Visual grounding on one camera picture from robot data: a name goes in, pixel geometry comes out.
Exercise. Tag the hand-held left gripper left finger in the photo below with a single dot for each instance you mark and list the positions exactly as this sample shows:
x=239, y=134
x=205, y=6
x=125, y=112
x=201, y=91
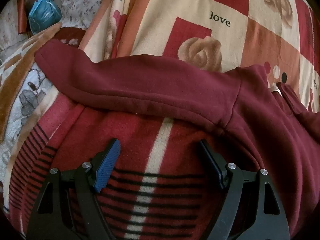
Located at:
x=108, y=165

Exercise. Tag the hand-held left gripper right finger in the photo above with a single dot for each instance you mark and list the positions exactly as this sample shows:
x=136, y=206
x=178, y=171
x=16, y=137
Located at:
x=213, y=163

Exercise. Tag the maroon sweatshirt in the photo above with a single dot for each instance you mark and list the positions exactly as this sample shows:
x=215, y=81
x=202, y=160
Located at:
x=155, y=90

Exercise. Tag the brown floral plush blanket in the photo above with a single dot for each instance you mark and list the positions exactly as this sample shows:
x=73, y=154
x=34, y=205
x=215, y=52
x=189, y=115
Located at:
x=17, y=80

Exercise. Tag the rose printed red cream blanket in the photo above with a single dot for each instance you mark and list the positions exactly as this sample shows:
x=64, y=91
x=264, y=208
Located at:
x=235, y=7

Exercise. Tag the blue plastic bag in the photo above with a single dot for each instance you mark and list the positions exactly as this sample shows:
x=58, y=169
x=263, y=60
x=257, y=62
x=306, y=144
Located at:
x=43, y=13

